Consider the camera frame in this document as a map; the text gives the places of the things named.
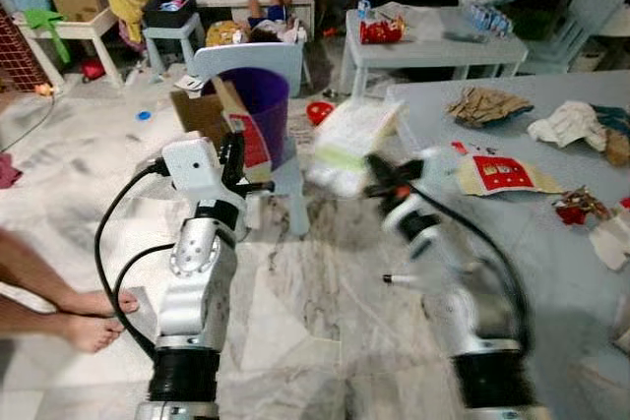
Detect purple plastic rubbish bin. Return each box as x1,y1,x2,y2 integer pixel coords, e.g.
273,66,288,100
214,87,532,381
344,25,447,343
219,67,291,173

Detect red white paper carton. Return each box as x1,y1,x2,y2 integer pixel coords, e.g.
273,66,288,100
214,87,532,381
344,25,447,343
212,76,272,183

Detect brown cardboard piece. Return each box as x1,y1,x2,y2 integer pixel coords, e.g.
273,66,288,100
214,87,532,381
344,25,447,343
169,86,232,146

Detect red plastic bowl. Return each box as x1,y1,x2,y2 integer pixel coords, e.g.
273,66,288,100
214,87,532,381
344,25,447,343
305,100,336,127

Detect pale blue plastic chair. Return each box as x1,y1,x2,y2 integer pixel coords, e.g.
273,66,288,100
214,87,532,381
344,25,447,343
522,0,626,75
192,42,311,237

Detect red white flat paper packet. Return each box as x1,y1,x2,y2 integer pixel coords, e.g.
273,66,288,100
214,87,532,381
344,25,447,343
455,142,564,197

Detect brown crumpled paper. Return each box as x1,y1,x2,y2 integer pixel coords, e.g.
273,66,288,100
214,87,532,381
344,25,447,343
448,86,535,129

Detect pale blue stool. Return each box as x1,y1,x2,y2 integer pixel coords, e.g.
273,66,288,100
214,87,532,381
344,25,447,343
143,15,208,77

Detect pale blue plastic table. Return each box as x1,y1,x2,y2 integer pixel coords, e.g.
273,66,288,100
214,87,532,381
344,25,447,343
345,7,530,96

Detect red snack bag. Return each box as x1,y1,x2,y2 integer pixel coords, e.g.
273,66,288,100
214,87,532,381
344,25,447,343
359,15,407,45

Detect child in blue shorts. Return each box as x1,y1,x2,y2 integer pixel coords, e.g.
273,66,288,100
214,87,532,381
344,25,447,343
207,0,306,47

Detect black plastic basket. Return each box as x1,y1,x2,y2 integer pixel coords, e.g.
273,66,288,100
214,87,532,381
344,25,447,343
143,0,198,30

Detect small red toy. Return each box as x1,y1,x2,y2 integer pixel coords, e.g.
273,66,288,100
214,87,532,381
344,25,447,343
79,58,107,82

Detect white crumpled tissue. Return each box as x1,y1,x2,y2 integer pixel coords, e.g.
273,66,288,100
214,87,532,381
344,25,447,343
527,102,608,150

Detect pack of small bottles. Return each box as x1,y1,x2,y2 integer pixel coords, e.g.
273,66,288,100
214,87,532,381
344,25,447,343
463,2,513,37

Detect small white table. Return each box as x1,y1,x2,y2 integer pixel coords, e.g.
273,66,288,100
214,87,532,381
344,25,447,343
15,7,124,89

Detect red crumpled wrapper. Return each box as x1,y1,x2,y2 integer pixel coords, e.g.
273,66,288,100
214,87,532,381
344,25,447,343
551,187,616,227

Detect teal brown wrapper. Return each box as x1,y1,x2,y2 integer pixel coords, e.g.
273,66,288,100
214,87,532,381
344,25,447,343
591,105,630,167

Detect white paper scrap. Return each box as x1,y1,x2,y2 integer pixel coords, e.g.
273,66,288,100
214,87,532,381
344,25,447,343
589,213,630,271

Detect person's bare legs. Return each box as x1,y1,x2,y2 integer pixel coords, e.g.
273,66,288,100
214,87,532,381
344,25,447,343
0,226,141,354

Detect pink cloth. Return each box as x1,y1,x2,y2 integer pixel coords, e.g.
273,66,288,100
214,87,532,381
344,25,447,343
0,154,23,190

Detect green plastic toy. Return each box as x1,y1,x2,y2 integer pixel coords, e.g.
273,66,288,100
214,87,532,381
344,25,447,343
22,7,72,65

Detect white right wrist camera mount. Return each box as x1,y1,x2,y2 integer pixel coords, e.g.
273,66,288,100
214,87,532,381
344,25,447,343
382,184,426,226

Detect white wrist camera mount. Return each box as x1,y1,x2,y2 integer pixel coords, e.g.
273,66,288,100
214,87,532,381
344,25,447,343
382,184,426,226
160,135,247,210

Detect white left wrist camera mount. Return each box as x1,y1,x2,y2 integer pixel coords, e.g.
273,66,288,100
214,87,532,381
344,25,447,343
160,135,247,210

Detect red wire rack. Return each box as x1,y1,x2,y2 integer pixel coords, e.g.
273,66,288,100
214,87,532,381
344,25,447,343
0,12,50,94

